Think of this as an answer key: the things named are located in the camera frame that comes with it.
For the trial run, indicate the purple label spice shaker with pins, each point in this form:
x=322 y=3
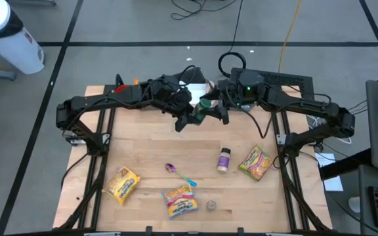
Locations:
x=223 y=160

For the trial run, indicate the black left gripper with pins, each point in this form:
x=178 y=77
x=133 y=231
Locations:
x=172 y=95

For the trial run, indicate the white plastic bin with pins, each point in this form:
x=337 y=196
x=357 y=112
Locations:
x=199 y=90

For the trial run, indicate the grey metal corner bracket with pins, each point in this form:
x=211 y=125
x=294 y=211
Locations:
x=106 y=138
x=281 y=139

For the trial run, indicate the black slanted panel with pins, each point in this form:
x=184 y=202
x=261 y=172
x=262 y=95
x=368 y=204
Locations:
x=198 y=73

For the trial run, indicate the black table edge clamp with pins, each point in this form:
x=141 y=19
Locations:
x=148 y=230
x=240 y=230

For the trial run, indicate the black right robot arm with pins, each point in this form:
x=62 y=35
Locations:
x=307 y=106

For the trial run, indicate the white paper sheet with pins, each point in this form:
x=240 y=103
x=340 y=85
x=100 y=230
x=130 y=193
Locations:
x=333 y=185

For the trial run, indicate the white computer mouse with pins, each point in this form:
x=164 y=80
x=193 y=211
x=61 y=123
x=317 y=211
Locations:
x=354 y=204

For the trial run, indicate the green yellow ramen packet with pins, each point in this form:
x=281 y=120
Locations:
x=256 y=163

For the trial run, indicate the black table frame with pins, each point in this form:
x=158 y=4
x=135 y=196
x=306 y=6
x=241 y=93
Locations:
x=100 y=170

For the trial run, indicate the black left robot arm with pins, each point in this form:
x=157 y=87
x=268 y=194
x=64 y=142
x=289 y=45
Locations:
x=94 y=101

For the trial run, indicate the green lid jar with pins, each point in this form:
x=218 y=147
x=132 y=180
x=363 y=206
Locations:
x=202 y=106

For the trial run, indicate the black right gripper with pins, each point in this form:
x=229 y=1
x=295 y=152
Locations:
x=230 y=93

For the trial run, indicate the red bowl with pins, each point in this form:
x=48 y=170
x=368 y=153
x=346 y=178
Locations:
x=120 y=88

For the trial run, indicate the white trash can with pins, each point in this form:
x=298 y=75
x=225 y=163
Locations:
x=8 y=49

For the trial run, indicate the blue striped ramen packet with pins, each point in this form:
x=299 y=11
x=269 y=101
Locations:
x=179 y=201

